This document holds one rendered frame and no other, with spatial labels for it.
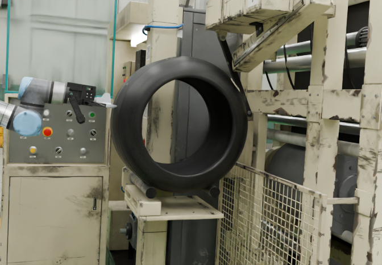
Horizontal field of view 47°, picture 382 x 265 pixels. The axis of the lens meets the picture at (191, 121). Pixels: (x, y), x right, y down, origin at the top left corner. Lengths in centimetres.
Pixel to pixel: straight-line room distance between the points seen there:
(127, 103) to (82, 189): 85
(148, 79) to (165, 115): 45
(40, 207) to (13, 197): 14
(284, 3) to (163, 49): 70
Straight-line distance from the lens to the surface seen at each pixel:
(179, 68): 179
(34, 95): 178
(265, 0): 171
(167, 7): 221
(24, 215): 250
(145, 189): 184
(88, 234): 255
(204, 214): 193
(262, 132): 232
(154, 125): 217
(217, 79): 184
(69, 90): 182
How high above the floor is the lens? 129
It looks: 3 degrees down
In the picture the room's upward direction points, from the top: 3 degrees clockwise
